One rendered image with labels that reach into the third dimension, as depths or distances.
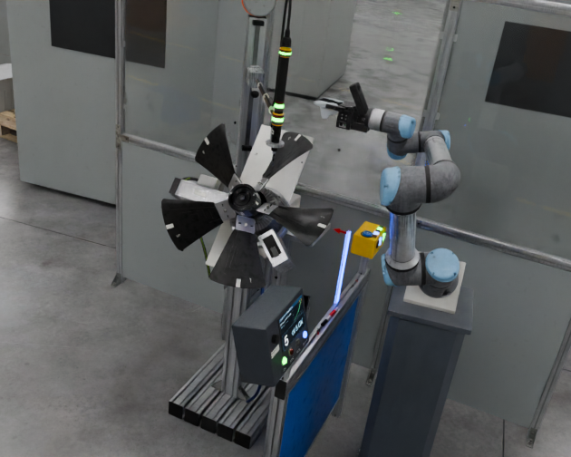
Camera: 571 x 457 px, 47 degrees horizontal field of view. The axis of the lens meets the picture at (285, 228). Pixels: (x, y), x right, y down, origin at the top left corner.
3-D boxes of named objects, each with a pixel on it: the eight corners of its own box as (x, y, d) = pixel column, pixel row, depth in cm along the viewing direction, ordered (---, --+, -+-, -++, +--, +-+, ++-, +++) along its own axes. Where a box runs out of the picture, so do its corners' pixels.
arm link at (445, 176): (469, 171, 190) (448, 121, 234) (430, 173, 192) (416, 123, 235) (468, 207, 195) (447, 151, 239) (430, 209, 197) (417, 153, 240)
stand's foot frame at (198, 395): (229, 347, 370) (230, 335, 366) (301, 375, 355) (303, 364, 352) (168, 413, 318) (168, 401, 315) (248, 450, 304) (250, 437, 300)
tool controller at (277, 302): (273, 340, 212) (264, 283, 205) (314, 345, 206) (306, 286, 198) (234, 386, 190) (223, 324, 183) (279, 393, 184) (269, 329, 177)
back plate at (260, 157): (179, 255, 291) (179, 254, 290) (237, 118, 304) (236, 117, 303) (286, 292, 274) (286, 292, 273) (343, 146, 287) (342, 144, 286)
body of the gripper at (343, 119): (333, 126, 233) (365, 134, 229) (337, 102, 229) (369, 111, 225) (341, 121, 239) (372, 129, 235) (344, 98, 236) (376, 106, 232)
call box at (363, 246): (361, 241, 293) (365, 219, 288) (382, 247, 290) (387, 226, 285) (349, 256, 280) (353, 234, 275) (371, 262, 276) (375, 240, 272)
